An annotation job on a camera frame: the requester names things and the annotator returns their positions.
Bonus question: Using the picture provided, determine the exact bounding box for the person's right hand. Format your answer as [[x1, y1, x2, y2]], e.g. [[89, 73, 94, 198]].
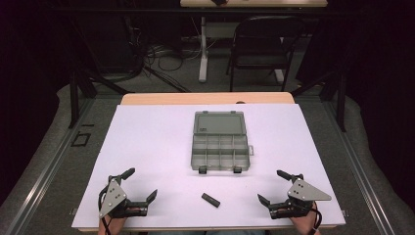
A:
[[289, 201, 319, 235]]

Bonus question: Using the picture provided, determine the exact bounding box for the bundle of floor cables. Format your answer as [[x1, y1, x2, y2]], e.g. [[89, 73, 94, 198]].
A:
[[125, 16, 204, 93]]

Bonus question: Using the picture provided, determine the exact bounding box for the wooden table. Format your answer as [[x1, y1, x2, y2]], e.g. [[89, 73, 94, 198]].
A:
[[77, 91, 339, 233]]

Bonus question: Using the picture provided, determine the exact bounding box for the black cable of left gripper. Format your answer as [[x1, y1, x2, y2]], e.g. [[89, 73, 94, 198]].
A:
[[97, 185, 113, 235]]

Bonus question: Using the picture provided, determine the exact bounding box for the white-legged wooden desk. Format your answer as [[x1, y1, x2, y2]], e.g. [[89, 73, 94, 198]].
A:
[[179, 0, 329, 83]]

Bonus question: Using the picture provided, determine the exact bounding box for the metal floor rail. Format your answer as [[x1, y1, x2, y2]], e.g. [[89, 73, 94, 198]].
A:
[[4, 97, 96, 235], [321, 99, 397, 235]]

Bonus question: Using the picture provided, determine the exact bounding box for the black metal stand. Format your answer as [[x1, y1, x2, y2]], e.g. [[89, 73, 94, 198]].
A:
[[67, 19, 135, 129], [291, 70, 347, 133]]

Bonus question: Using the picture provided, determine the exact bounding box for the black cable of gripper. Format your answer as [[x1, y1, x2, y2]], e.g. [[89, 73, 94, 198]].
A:
[[97, 185, 113, 235], [307, 208, 323, 231]]

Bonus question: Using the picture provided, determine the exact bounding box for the small black rectangular stick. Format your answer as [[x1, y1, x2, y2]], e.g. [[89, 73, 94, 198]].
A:
[[201, 192, 221, 209]]

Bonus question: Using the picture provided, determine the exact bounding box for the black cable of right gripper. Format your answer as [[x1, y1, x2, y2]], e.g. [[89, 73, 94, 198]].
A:
[[307, 208, 323, 231]]

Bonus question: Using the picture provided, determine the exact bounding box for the person's left hand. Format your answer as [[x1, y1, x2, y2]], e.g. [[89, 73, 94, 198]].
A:
[[98, 216, 129, 235]]

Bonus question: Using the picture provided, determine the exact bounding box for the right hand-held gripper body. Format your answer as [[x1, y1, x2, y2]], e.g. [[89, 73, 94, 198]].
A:
[[268, 173, 333, 220]]

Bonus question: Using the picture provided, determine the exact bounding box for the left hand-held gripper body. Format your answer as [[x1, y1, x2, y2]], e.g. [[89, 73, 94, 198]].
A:
[[98, 175, 149, 219]]

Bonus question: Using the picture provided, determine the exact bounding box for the grey plastic compartment box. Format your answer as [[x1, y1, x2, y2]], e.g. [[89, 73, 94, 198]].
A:
[[190, 110, 254, 174]]

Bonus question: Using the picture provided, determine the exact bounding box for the white board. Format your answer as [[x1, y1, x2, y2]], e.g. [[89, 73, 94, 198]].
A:
[[70, 103, 346, 229]]

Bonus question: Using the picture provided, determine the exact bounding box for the black folding chair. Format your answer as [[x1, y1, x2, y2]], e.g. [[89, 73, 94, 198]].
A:
[[226, 15, 306, 93]]

